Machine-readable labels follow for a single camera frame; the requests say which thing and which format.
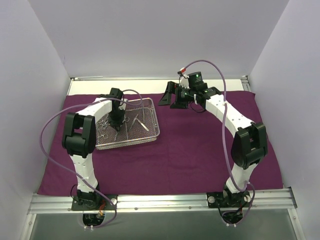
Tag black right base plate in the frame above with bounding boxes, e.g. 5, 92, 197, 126
206, 190, 252, 209

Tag steel forceps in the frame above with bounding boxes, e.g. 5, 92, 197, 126
97, 117, 109, 130
98, 133, 108, 141

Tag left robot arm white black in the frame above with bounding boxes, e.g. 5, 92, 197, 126
62, 88, 126, 210

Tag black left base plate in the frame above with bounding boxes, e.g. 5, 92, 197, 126
71, 192, 114, 211

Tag steel scalpel handle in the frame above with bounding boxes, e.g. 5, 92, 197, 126
128, 114, 139, 132

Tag aluminium front rail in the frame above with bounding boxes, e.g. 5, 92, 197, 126
27, 188, 298, 214

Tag steel tweezers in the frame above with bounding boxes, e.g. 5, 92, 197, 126
136, 119, 150, 132

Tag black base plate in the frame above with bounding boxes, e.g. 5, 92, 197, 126
206, 190, 252, 209
71, 192, 114, 211

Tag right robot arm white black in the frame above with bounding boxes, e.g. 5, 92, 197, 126
158, 71, 268, 207

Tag metal mesh instrument tray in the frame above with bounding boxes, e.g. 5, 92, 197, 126
95, 97, 160, 150

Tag purple cloth wrap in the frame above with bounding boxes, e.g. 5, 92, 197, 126
37, 91, 283, 196

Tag steel probe rod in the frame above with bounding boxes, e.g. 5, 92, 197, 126
141, 106, 145, 123

